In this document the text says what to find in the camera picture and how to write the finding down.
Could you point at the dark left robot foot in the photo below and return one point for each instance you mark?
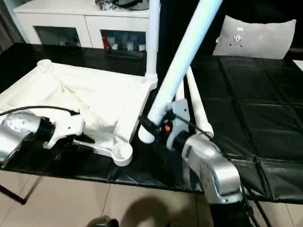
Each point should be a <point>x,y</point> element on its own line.
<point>101,222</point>

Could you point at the white glass-door cabinet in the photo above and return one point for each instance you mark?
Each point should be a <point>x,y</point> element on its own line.
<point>59,16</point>

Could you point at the white plastic table top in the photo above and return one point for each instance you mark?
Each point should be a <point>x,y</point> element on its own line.
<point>94,82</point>

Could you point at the white flat board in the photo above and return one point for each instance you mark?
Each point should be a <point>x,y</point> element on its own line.
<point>298,65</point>

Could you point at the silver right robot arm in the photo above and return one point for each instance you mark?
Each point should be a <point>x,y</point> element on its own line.
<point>208,163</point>

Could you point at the red box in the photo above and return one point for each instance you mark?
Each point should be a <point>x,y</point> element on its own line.
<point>105,41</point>

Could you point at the dark round device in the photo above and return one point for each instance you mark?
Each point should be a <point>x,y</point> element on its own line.
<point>132,4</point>

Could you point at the brown curtain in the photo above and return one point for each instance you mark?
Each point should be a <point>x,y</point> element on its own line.
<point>8,26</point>

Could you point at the black work mat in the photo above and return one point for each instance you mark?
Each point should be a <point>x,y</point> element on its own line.
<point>260,94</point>

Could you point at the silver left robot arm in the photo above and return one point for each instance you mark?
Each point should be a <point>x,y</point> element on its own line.
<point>14,139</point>

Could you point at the grey printed cushion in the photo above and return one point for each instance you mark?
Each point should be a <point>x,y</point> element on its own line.
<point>255,37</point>

